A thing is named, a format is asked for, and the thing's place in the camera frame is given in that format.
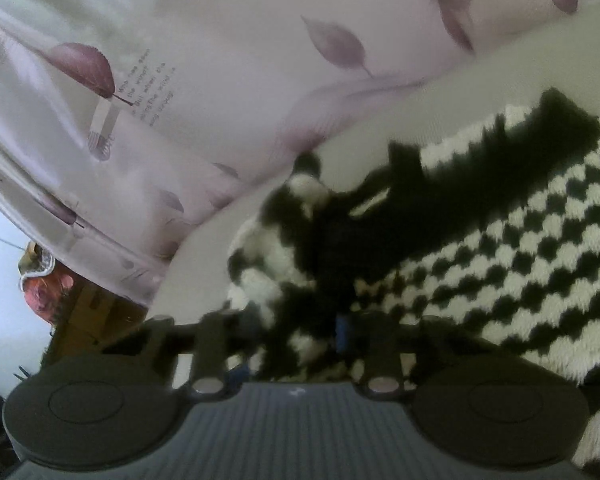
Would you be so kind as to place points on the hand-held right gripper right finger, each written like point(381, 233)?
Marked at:
point(342, 334)

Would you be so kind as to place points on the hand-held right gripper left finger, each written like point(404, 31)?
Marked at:
point(207, 345)

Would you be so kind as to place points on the black white checkered knit garment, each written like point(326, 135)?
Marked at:
point(505, 240)

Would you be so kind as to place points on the brown wooden furniture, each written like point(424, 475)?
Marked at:
point(92, 317)

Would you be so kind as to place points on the red round object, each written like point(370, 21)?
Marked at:
point(42, 292)

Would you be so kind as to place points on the white leaf-patterned bedsheet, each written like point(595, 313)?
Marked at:
point(240, 85)

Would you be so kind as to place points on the cream bed sheet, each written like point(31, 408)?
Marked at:
point(490, 80)

